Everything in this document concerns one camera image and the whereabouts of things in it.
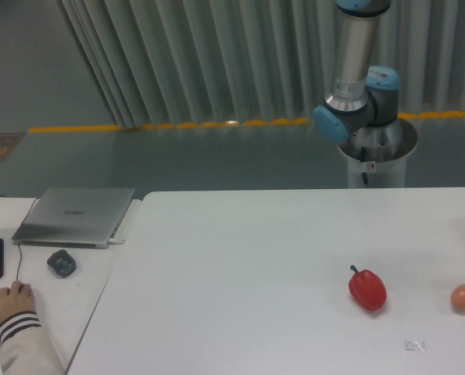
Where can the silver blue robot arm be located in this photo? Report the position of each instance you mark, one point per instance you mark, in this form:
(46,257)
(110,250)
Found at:
(361,95)

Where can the red bell pepper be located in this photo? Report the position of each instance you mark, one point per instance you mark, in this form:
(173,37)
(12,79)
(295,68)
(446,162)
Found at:
(367,289)

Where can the closed silver laptop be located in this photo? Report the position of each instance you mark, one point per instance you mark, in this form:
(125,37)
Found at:
(75,217)

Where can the grey pleated curtain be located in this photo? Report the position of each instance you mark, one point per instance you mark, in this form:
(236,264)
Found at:
(164,63)

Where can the white laptop plug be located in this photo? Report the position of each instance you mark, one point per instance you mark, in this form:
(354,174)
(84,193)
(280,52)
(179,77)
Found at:
(114,241)

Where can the person's right hand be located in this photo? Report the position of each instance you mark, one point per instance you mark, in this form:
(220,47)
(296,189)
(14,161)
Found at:
(10,306)

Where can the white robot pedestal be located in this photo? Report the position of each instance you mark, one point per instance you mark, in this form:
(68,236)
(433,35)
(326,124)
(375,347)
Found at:
(377,156)

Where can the cream striped-cuff sleeve forearm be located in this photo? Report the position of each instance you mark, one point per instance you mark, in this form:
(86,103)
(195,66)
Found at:
(25,347)

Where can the small black gadget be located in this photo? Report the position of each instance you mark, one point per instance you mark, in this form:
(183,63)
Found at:
(62,263)

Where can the small clear tape label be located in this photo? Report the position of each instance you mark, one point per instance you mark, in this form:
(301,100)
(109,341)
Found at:
(415,346)

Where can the brown egg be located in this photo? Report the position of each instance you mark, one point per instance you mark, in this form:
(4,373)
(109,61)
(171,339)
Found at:
(457,298)

